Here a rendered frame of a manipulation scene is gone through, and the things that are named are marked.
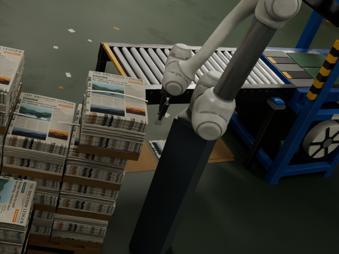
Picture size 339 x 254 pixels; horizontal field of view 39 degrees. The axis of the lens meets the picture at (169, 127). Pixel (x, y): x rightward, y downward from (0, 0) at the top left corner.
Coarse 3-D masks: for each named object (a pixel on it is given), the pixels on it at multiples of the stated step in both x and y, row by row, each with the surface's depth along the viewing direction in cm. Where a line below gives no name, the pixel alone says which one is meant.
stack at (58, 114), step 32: (32, 96) 243; (32, 128) 224; (64, 128) 231; (0, 160) 223; (32, 160) 224; (64, 160) 224; (96, 160) 226; (64, 192) 238; (96, 192) 239; (32, 224) 250; (64, 224) 251; (96, 224) 253
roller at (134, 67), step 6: (126, 48) 320; (126, 54) 314; (126, 60) 314; (132, 60) 309; (132, 66) 306; (138, 66) 305; (138, 72) 300; (138, 78) 298; (144, 78) 295; (150, 84) 292
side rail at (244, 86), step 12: (192, 84) 306; (252, 84) 329; (264, 84) 335; (276, 84) 340; (288, 84) 345; (156, 96) 293; (180, 96) 301; (240, 96) 325; (252, 96) 331; (264, 96) 336; (276, 96) 342; (288, 96) 347
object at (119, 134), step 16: (96, 96) 218; (96, 112) 208; (112, 112) 211; (128, 112) 215; (144, 112) 218; (96, 128) 211; (112, 128) 211; (128, 128) 213; (144, 128) 214; (80, 144) 216; (96, 144) 216; (112, 144) 217; (128, 144) 218
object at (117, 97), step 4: (88, 88) 222; (92, 88) 223; (88, 92) 219; (92, 92) 220; (96, 92) 221; (100, 92) 222; (116, 92) 226; (104, 96) 220; (108, 96) 221; (112, 96) 222; (116, 96) 223; (120, 96) 224; (124, 96) 225; (136, 96) 228; (124, 100) 222; (128, 100) 223; (132, 100) 224; (136, 100) 225; (140, 100) 227
